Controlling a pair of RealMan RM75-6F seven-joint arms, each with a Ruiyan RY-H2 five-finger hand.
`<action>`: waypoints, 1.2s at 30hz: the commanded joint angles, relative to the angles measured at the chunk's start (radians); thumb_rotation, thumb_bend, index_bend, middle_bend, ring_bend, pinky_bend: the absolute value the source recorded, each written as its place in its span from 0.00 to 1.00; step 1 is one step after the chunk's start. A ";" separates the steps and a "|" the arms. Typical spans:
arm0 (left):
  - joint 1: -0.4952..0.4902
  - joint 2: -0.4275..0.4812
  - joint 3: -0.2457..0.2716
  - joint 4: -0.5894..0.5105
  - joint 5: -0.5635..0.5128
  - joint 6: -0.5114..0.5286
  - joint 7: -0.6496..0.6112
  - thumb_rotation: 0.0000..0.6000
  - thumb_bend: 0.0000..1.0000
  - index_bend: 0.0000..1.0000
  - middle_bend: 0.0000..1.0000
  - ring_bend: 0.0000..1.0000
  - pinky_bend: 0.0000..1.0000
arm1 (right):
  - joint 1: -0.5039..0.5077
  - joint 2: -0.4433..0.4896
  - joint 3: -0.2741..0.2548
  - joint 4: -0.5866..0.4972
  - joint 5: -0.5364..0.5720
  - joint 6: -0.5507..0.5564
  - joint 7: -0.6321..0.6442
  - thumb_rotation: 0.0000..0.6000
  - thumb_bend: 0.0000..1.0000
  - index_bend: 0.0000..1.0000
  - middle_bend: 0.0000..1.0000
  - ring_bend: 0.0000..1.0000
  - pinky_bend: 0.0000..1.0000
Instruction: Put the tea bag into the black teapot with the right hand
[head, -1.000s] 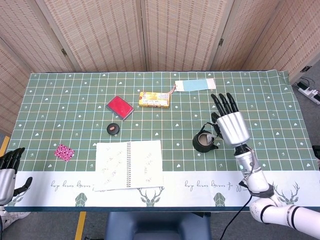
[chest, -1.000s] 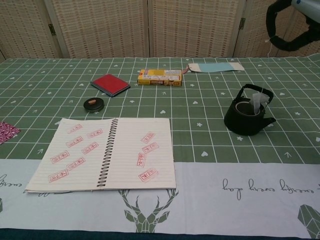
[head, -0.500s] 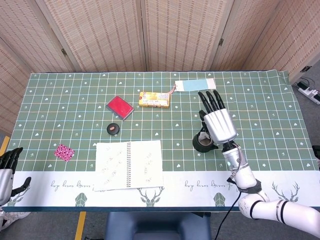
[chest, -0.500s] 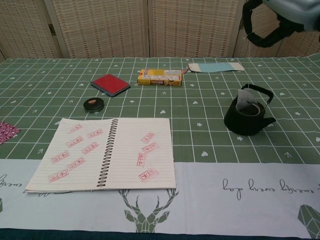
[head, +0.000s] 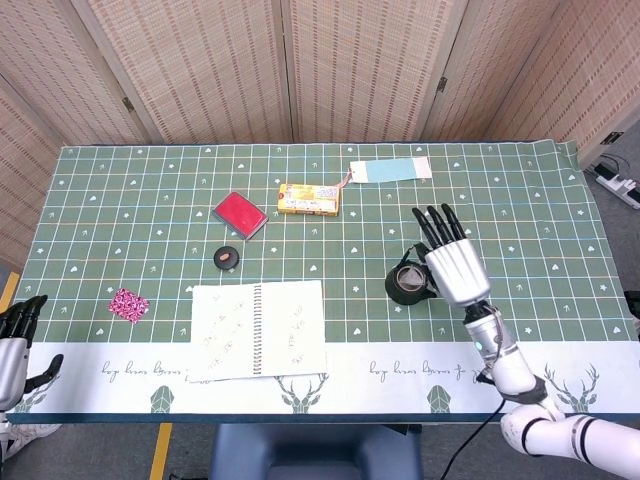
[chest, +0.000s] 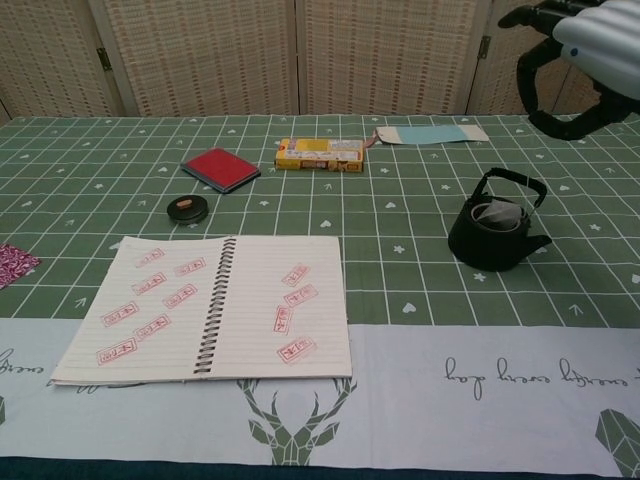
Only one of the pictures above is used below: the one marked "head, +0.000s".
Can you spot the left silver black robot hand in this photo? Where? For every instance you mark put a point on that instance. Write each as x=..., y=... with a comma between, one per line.
x=10, y=370

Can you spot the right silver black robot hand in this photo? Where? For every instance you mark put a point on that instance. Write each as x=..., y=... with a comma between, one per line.
x=457, y=272

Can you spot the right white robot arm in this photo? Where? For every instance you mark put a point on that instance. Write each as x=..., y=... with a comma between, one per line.
x=510, y=370

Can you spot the black cast iron teapot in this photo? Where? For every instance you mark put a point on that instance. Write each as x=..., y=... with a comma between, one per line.
x=397, y=292

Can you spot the green grid tablecloth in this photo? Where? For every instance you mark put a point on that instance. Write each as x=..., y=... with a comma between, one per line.
x=350, y=240

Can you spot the blue and white bookmark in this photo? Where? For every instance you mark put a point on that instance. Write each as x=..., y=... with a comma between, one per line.
x=390, y=170

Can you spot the yellow printed box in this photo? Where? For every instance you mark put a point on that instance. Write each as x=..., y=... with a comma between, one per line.
x=309, y=200

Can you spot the open spiral notebook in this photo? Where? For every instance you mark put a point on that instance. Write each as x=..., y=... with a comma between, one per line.
x=290, y=330

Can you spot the white power strip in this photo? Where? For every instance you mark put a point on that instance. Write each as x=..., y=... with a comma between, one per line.
x=622, y=187

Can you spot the red ink pad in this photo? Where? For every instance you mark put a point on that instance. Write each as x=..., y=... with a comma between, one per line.
x=241, y=214

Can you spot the blue padded chair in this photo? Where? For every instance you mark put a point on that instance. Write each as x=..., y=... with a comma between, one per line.
x=315, y=452

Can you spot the black tape roll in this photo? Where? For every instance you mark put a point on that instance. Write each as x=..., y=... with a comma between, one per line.
x=226, y=258

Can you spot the woven folding screen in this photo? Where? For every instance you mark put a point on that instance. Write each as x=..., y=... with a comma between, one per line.
x=210, y=70

